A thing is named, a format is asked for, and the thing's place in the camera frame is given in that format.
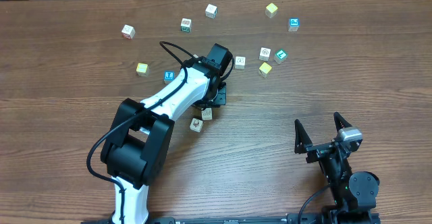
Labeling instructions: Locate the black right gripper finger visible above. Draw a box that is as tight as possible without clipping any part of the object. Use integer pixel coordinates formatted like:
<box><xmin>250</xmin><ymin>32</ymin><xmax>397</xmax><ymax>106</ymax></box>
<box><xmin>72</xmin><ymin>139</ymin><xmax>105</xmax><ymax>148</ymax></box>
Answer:
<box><xmin>294</xmin><ymin>119</ymin><xmax>313</xmax><ymax>154</ymax></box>
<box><xmin>333</xmin><ymin>112</ymin><xmax>352</xmax><ymax>132</ymax></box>

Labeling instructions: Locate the blue block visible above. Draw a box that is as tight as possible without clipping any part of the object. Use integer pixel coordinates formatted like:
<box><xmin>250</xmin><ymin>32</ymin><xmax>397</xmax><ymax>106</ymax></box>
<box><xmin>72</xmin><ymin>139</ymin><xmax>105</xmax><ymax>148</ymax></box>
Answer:
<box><xmin>288</xmin><ymin>18</ymin><xmax>300</xmax><ymax>32</ymax></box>
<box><xmin>163</xmin><ymin>71</ymin><xmax>176</xmax><ymax>84</ymax></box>
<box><xmin>201</xmin><ymin>107</ymin><xmax>213</xmax><ymax>121</ymax></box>

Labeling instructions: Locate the acorn wooden block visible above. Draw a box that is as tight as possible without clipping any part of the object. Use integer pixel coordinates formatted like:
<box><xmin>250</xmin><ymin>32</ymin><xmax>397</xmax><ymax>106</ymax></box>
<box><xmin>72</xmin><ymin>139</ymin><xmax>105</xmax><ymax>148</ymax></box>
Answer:
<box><xmin>190</xmin><ymin>118</ymin><xmax>203</xmax><ymax>132</ymax></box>

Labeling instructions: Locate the green top block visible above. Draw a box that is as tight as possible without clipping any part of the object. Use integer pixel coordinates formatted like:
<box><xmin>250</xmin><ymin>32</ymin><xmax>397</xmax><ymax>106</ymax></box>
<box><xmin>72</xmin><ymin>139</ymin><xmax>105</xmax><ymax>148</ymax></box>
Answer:
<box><xmin>274</xmin><ymin>49</ymin><xmax>288</xmax><ymax>64</ymax></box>

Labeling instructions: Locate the white block red side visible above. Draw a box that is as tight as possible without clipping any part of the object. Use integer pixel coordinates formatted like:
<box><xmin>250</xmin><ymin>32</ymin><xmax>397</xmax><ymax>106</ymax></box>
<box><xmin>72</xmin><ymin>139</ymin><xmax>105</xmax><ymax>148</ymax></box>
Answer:
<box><xmin>121</xmin><ymin>24</ymin><xmax>136</xmax><ymax>39</ymax></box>

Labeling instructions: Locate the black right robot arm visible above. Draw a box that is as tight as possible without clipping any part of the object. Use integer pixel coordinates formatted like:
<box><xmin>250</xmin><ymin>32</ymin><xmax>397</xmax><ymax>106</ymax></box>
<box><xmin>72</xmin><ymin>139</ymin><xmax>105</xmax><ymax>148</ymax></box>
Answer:
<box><xmin>287</xmin><ymin>112</ymin><xmax>380</xmax><ymax>223</ymax></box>

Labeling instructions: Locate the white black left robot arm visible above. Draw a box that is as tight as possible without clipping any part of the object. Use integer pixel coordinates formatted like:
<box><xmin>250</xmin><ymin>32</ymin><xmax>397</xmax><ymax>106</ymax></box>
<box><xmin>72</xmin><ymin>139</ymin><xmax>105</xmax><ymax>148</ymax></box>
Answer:
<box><xmin>97</xmin><ymin>44</ymin><xmax>234</xmax><ymax>223</ymax></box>

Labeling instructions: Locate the white block centre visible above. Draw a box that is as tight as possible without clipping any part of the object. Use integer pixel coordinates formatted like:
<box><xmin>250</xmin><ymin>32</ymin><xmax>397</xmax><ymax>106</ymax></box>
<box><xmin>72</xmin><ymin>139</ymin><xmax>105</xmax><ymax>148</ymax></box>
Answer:
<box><xmin>234</xmin><ymin>56</ymin><xmax>246</xmax><ymax>69</ymax></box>

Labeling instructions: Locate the yellow block lower right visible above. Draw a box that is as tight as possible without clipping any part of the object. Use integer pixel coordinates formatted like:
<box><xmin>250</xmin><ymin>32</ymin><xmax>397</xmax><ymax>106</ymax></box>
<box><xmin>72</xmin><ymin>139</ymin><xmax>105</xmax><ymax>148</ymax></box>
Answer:
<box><xmin>259</xmin><ymin>62</ymin><xmax>272</xmax><ymax>78</ymax></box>

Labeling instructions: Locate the white block right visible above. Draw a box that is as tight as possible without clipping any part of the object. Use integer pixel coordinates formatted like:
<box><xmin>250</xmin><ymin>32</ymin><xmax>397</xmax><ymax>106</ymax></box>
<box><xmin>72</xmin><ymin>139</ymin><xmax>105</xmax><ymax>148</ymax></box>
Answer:
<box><xmin>259</xmin><ymin>47</ymin><xmax>271</xmax><ymax>61</ymax></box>

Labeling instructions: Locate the yellow framed block left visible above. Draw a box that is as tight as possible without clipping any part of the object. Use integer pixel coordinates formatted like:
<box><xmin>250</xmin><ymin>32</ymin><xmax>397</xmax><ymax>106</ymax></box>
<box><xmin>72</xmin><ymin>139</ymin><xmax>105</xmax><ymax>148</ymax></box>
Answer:
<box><xmin>136</xmin><ymin>63</ymin><xmax>149</xmax><ymax>76</ymax></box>

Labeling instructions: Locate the green sided block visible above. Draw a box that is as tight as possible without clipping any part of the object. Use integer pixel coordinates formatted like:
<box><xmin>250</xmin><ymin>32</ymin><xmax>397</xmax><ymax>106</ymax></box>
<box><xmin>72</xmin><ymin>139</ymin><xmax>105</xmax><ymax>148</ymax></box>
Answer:
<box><xmin>180</xmin><ymin>18</ymin><xmax>192</xmax><ymax>32</ymax></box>

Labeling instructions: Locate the white block top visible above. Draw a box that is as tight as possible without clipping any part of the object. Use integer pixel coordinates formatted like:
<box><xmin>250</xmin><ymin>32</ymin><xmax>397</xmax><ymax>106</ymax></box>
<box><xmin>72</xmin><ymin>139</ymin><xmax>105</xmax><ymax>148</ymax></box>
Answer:
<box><xmin>205</xmin><ymin>4</ymin><xmax>217</xmax><ymax>19</ymax></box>

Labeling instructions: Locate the yellow block top right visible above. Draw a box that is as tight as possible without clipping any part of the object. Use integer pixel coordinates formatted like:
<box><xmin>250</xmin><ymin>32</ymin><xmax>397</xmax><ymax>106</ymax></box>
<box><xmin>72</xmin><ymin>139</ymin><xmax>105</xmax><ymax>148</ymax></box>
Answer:
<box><xmin>265</xmin><ymin>3</ymin><xmax>278</xmax><ymax>18</ymax></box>

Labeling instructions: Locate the blue top block right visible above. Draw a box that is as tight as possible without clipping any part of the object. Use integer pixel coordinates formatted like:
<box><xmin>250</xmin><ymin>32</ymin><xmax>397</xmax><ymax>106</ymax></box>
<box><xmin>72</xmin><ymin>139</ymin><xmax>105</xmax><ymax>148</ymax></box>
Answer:
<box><xmin>288</xmin><ymin>18</ymin><xmax>300</xmax><ymax>32</ymax></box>

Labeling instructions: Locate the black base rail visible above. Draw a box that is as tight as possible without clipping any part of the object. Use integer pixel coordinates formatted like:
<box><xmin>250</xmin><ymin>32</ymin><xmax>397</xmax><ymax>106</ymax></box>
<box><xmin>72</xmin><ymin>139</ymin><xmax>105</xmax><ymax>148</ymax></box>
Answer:
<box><xmin>80</xmin><ymin>213</ymin><xmax>382</xmax><ymax>224</ymax></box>

